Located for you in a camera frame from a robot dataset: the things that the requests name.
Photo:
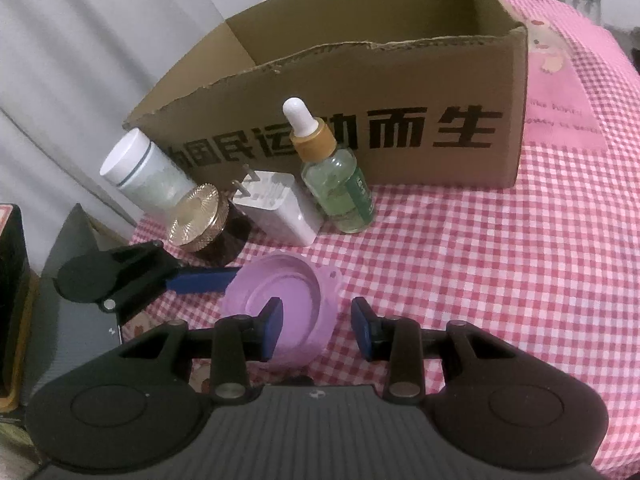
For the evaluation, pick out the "brown cardboard box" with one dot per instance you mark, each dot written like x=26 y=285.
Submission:
x=350 y=75

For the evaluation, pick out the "pink checkered tablecloth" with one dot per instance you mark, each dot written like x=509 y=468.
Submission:
x=475 y=270

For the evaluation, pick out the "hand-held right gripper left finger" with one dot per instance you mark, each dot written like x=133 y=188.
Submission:
x=270 y=330

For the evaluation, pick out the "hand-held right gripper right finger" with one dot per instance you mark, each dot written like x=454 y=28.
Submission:
x=361 y=330

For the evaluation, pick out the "purple plastic lid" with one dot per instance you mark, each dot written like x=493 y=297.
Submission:
x=295 y=285

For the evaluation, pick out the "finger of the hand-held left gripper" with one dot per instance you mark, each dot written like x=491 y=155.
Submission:
x=205 y=280

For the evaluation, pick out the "white curtain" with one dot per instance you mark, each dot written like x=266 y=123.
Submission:
x=60 y=110

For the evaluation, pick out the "green dropper bottle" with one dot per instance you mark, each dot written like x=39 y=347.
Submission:
x=340 y=190

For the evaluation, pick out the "white plastic bottle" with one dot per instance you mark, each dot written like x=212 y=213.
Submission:
x=145 y=175

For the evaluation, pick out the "gold-lidded dark jar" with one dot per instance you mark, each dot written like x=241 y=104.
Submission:
x=192 y=215

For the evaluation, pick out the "white charger plug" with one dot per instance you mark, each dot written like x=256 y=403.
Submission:
x=280 y=210

